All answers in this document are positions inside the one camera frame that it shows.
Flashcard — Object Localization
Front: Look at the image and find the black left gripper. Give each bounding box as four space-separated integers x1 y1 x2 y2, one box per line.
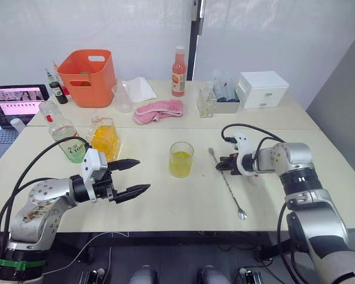
92 158 151 205

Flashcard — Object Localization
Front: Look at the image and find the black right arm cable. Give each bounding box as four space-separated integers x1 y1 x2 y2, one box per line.
221 123 304 284

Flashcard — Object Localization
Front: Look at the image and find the grey storage box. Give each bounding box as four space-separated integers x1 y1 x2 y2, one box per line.
209 88 241 114

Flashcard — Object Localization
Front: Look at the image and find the pink towel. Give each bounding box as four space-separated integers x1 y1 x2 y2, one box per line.
133 99 185 125

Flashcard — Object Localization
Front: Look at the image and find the white thin cable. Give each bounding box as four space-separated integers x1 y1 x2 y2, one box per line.
43 231 130 284

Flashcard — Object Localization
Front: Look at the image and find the square bottle with orange liquid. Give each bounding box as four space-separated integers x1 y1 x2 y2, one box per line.
86 115 121 162

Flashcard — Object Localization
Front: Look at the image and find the clear bottle green label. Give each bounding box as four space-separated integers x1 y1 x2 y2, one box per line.
38 101 87 164

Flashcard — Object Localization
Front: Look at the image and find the orange plastic bucket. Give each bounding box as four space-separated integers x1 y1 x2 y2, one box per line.
56 49 117 108

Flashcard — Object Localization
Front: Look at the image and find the small square glass bottle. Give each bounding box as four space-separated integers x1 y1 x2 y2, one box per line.
196 82 217 119

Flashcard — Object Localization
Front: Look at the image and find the red dropper bottle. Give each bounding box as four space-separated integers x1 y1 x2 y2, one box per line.
52 60 70 96

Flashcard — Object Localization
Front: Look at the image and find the open laptop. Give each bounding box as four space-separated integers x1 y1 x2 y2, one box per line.
0 84 50 174

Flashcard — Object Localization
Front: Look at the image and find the black table frame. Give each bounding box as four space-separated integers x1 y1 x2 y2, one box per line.
54 230 282 263

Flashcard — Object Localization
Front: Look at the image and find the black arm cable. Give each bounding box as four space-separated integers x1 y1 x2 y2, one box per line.
0 137 92 258
221 123 304 284

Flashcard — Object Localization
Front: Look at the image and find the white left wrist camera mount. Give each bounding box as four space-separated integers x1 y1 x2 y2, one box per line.
80 147 109 204

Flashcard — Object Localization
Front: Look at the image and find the clear plastic measuring cup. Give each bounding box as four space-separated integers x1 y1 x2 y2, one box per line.
111 82 134 114

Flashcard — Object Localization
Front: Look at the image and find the long metal bar spoon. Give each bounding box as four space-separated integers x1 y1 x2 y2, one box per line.
207 147 248 221

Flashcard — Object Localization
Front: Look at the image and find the white cylindrical cap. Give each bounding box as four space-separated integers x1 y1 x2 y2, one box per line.
11 118 27 131

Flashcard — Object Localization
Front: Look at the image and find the pink juice bottle white cap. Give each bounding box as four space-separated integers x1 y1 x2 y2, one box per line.
171 45 187 98

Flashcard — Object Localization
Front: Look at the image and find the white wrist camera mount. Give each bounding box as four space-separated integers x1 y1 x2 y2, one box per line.
231 133 257 178
80 147 109 204

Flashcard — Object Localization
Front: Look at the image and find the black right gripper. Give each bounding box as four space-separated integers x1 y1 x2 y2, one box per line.
215 151 240 176

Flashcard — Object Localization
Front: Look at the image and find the ribbed glass with yellow liquid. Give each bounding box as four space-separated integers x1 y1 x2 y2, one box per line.
169 141 195 179

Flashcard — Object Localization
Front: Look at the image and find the white drawer box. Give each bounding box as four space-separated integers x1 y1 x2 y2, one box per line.
237 70 291 110

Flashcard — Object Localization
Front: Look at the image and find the white paper tissue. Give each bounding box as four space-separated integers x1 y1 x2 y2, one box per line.
121 76 158 103

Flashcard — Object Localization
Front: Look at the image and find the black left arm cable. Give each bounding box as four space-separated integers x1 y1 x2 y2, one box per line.
0 137 92 258

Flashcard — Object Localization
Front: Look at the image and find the dark dropper bottle green label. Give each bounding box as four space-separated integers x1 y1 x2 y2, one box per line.
45 68 69 105

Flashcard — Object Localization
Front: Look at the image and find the dark rounded shape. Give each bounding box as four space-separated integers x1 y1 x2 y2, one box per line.
129 264 159 284

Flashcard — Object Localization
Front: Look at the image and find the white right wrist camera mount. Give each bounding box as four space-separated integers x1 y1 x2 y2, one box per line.
231 133 257 178

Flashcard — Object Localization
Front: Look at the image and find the black vertical pole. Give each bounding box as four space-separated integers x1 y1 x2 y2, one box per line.
186 0 206 82

